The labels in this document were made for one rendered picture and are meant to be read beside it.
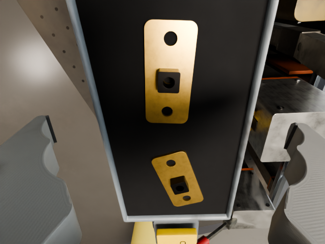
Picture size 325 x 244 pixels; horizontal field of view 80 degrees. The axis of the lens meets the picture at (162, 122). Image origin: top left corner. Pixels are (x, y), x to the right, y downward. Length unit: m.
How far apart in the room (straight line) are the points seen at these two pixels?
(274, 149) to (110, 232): 2.61
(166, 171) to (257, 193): 0.34
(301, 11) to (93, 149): 1.71
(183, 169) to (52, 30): 0.58
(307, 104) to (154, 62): 0.22
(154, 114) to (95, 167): 1.80
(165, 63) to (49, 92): 1.53
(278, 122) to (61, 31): 0.60
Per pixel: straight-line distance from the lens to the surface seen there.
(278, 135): 0.29
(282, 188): 0.56
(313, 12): 0.28
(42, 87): 1.66
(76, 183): 2.19
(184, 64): 0.16
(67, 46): 0.69
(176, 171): 0.22
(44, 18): 0.70
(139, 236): 2.07
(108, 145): 0.20
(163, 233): 0.33
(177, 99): 0.17
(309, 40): 0.36
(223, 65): 0.17
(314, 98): 0.33
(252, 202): 0.51
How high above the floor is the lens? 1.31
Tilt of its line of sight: 58 degrees down
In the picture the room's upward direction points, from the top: 179 degrees counter-clockwise
